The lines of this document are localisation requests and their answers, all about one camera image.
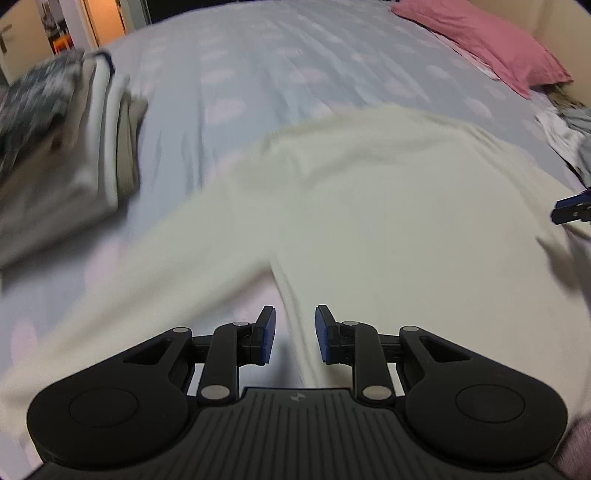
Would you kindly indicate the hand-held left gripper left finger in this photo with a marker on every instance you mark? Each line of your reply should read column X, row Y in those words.
column 267, row 334

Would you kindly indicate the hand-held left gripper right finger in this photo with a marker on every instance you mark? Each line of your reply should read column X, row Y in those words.
column 323, row 334

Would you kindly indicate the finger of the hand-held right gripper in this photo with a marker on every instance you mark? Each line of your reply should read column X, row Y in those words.
column 572, row 215
column 575, row 199

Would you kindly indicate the cream pants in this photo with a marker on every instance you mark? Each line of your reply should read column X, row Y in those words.
column 369, row 207

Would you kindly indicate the grey garment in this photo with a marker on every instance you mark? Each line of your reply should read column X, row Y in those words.
column 582, row 134

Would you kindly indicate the white shirt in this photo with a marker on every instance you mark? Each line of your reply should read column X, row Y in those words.
column 554, row 131

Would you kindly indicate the brown striped garment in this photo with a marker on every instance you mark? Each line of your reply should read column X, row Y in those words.
column 563, row 96

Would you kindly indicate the beige padded headboard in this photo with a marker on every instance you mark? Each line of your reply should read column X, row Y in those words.
column 554, row 27

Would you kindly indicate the pink pillow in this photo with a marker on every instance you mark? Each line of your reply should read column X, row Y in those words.
column 485, row 41

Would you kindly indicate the light beige folded garment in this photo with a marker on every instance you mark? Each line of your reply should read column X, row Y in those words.
column 51, row 203

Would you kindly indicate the bed with dotted sheet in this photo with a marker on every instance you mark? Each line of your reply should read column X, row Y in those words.
column 277, row 69

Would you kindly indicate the white folded garment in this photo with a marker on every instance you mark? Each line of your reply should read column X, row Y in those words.
column 102, row 115

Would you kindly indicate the orange storage box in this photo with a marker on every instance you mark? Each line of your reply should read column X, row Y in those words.
column 62, row 45

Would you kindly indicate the hallway door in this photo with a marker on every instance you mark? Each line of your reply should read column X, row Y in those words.
column 104, row 18

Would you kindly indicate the beige door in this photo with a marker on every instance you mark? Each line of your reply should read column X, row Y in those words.
column 5, row 55

